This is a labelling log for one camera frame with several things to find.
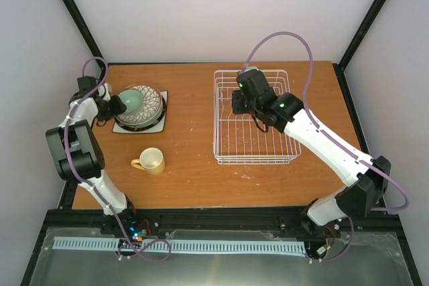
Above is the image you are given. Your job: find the white wire dish rack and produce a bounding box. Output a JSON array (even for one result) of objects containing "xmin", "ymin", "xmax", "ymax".
[{"xmin": 212, "ymin": 69, "xmax": 302, "ymax": 165}]

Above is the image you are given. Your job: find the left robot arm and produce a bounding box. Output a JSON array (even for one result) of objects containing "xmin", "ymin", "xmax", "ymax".
[{"xmin": 46, "ymin": 76, "xmax": 139, "ymax": 234}]

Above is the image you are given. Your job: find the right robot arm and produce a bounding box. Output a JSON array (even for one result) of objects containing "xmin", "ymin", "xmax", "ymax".
[{"xmin": 232, "ymin": 69, "xmax": 391, "ymax": 235}]

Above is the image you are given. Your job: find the floral patterned plate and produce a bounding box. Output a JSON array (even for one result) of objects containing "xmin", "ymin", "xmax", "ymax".
[{"xmin": 116, "ymin": 85, "xmax": 163, "ymax": 126}]

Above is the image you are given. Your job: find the square black-rimmed plate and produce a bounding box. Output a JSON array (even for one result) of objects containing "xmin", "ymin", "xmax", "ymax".
[{"xmin": 112, "ymin": 90, "xmax": 168, "ymax": 134}]

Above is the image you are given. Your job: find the yellow ceramic mug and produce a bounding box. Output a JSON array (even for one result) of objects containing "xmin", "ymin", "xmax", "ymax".
[{"xmin": 131, "ymin": 147, "xmax": 165, "ymax": 175}]

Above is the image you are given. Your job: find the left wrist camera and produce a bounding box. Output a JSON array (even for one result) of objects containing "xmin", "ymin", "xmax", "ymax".
[{"xmin": 99, "ymin": 82, "xmax": 112, "ymax": 101}]

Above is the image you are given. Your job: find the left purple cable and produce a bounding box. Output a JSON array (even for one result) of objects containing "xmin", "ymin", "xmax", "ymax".
[{"xmin": 63, "ymin": 56, "xmax": 173, "ymax": 263}]

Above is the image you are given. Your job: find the purple cable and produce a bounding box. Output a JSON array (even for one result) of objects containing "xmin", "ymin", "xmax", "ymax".
[
  {"xmin": 63, "ymin": 56, "xmax": 173, "ymax": 263},
  {"xmin": 243, "ymin": 31, "xmax": 412, "ymax": 263}
]

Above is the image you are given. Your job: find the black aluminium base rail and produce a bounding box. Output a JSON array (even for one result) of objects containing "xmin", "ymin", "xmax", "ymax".
[{"xmin": 43, "ymin": 207, "xmax": 400, "ymax": 243}]

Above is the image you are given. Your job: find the light blue cable duct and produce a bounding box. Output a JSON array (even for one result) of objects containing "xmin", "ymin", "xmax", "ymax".
[{"xmin": 52, "ymin": 236, "xmax": 306, "ymax": 257}]

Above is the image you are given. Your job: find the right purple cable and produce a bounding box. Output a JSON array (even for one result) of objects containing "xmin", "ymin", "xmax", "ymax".
[{"xmin": 243, "ymin": 31, "xmax": 412, "ymax": 263}]

